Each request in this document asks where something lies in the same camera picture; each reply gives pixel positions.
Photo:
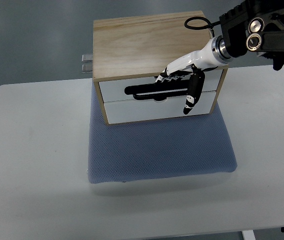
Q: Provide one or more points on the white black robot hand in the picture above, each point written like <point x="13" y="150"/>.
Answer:
<point x="204" y="68"/>

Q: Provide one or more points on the white table leg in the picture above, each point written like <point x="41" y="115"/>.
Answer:
<point x="248" y="235"/>

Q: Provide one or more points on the blue mesh cushion mat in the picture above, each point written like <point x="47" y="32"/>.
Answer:
<point x="158" y="149"/>

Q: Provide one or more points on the metal bracket behind table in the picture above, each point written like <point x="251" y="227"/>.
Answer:
<point x="87" y="63"/>

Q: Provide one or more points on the wooden drawer cabinet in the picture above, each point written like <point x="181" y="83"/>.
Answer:
<point x="143" y="46"/>

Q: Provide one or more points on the black drawer handle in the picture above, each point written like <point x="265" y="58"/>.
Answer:
<point x="160" y="91"/>

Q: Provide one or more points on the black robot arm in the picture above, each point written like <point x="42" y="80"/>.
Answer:
<point x="255" y="26"/>

